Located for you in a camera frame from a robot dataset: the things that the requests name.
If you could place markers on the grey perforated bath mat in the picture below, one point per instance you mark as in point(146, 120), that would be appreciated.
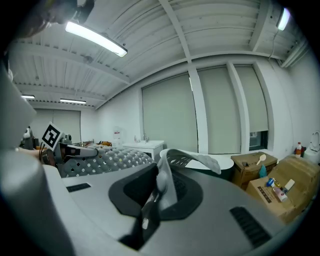
point(112, 160)

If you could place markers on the small white box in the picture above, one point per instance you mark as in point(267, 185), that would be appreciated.
point(289, 185)

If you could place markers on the person's left forearm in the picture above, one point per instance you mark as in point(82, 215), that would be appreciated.
point(28, 153)

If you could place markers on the large taped cardboard box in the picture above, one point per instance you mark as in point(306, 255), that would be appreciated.
point(300, 175)

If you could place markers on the pink tube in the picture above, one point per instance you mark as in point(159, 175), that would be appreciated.
point(280, 195)

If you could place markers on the green and white bathtub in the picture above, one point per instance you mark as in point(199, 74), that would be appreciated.
point(225, 167)

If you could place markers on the wide grey roller blind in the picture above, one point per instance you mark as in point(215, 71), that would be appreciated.
point(170, 115)

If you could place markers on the white vanity cabinet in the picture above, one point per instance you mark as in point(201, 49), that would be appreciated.
point(147, 147)

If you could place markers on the orange-capped bottle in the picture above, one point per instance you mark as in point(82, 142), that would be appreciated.
point(298, 151)

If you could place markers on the plain cardboard box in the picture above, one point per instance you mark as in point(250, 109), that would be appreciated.
point(250, 172)

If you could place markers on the long ceiling tube light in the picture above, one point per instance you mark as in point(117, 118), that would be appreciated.
point(96, 38)

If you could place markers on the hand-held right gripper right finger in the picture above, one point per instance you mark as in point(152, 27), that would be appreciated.
point(212, 225)

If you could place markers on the chrome faucet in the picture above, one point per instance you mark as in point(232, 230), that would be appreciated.
point(145, 138)

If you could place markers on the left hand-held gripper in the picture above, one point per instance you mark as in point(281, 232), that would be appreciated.
point(52, 136)

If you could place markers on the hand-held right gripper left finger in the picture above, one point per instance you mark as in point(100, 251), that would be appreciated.
point(100, 200)

